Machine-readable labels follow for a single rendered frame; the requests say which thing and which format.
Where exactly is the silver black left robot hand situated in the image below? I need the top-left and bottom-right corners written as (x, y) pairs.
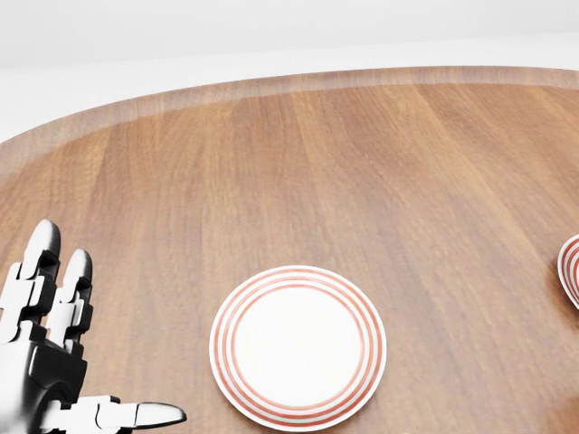
top-left (0, 219), bottom-right (188, 434)

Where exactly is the white plate with red rings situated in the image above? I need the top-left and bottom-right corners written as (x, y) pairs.
top-left (556, 233), bottom-right (579, 311)
top-left (208, 264), bottom-right (388, 432)

